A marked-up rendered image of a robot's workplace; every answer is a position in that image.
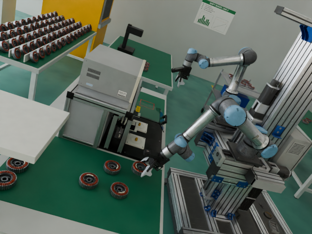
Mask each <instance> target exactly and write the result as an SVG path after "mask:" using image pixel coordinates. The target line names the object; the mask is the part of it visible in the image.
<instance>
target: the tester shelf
mask: <svg viewBox="0 0 312 234"><path fill-rule="evenodd" d="M78 82H79V80H78V81H77V82H76V83H75V84H74V85H73V86H72V87H71V88H70V89H69V90H68V91H67V95H66V97H67V98H70V99H73V100H76V101H79V102H82V103H85V104H88V105H91V106H94V107H97V108H100V109H102V110H105V111H109V112H112V113H115V114H118V115H121V116H123V117H126V118H129V119H131V118H132V115H133V112H134V108H135V105H136V102H137V97H138V94H139V91H140V87H141V84H142V79H140V82H139V84H138V87H137V90H136V93H135V96H134V99H133V102H132V103H129V102H126V101H124V100H121V99H118V98H115V97H112V96H109V95H106V94H103V93H100V92H98V91H95V90H92V89H89V88H86V87H83V86H80V85H78Z"/></svg>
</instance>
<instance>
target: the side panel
mask: <svg viewBox="0 0 312 234"><path fill-rule="evenodd" d="M64 111H66V112H69V113H70V115H69V119H68V120H67V121H66V123H65V124H64V125H63V127H62V128H61V129H60V131H59V133H58V137H61V138H63V139H66V140H70V141H73V142H76V143H79V144H82V145H85V146H89V147H92V148H95V149H97V146H98V142H99V139H100V136H101V133H102V130H103V126H104V123H105V120H106V116H107V113H108V111H106V110H102V109H100V108H97V107H94V106H91V105H88V104H85V103H82V102H79V101H76V100H73V99H70V98H67V97H66V100H65V105H64Z"/></svg>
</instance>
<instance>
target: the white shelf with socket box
mask: <svg viewBox="0 0 312 234"><path fill-rule="evenodd" d="M69 115H70V113H69V112H66V111H63V110H60V109H57V108H54V107H51V106H48V105H45V104H41V103H38V102H35V101H32V100H30V99H27V98H24V97H20V96H17V95H14V94H11V93H9V92H6V91H2V90H0V154H2V155H5V156H9V157H12V158H15V159H19V160H22V161H25V162H28V163H32V164H35V163H36V161H37V160H38V158H39V157H40V156H41V154H42V153H43V152H44V150H45V149H46V148H47V146H48V145H49V144H50V142H51V141H52V140H53V138H54V137H55V136H56V135H57V133H58V132H59V131H60V129H61V128H62V127H63V125H64V124H65V123H66V121H67V120H68V119H69Z"/></svg>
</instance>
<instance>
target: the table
mask: <svg viewBox="0 0 312 234"><path fill-rule="evenodd" d="M56 17H57V18H56ZM52 18H53V19H52ZM47 19H49V21H48V20H47ZM38 22H39V24H38ZM59 22H60V23H59ZM74 23H75V20H74V18H71V19H67V20H65V18H64V16H63V15H61V16H58V13H57V12H56V11H54V12H53V13H52V12H51V13H49V14H48V13H46V14H45V15H44V14H41V15H40V16H39V15H36V17H34V16H32V17H31V19H30V18H26V20H24V19H20V20H19V22H18V21H17V20H16V21H14V22H13V25H14V27H13V25H12V23H11V22H6V23H5V25H4V24H0V49H1V50H0V61H1V62H4V63H5V64H3V65H1V66H0V71H1V70H3V69H5V68H7V67H9V66H11V65H13V66H16V67H18V68H21V69H24V70H27V71H30V72H32V74H31V81H30V88H29V95H28V99H30V100H32V101H34V99H35V93H36V86H37V80H38V74H40V73H41V72H42V71H44V70H45V69H47V68H48V67H50V66H51V65H53V64H54V63H56V62H57V61H59V60H60V59H62V58H63V57H64V56H69V57H72V58H74V59H78V60H80V61H83V60H84V59H83V58H80V57H77V56H74V55H71V54H69V53H71V52H72V51H73V50H75V49H76V48H78V47H79V46H81V45H82V44H84V43H85V42H86V41H88V40H89V43H88V47H87V51H86V55H88V54H89V53H90V50H91V45H92V40H93V37H94V36H95V35H96V34H97V32H95V31H92V27H91V24H88V26H85V27H82V23H81V22H80V21H79V22H78V23H75V24H74ZM55 24H56V25H55ZM26 25H28V27H27V26H26ZM50 25H52V26H50ZM67 26H68V27H67ZM20 27H21V29H20ZM46 27H47V28H46ZM41 28H42V30H40V29H41ZM12 29H15V30H12ZM59 29H61V30H59ZM78 29H79V30H78ZM35 30H36V32H35ZM75 30H76V32H73V31H75ZM5 31H7V34H8V36H9V37H8V36H7V35H6V33H5ZM54 31H56V34H55V33H54ZM29 32H31V34H29ZM71 32H72V34H71ZM23 34H25V35H24V37H25V38H24V37H23V36H22V35H23ZM67 34H68V35H67ZM45 35H46V38H45V37H44V36H45ZM63 36H65V39H64V38H62V37H63ZM14 37H16V39H14ZM38 38H40V40H39V39H38ZM8 39H10V40H9V44H10V46H9V45H8V43H7V42H6V41H5V40H8ZM57 39H59V40H57ZM32 40H34V43H33V42H32ZM53 41H55V43H53ZM27 42H28V43H27ZM24 43H27V46H26V45H24ZM48 43H49V45H46V44H48ZM17 46H20V50H19V48H17ZM42 46H44V49H42V48H40V47H42ZM10 49H12V56H11V57H9V56H8V55H9V50H10ZM36 49H37V52H35V51H34V50H36ZM28 53H30V60H28V61H26V62H23V61H24V55H25V54H28Z"/></svg>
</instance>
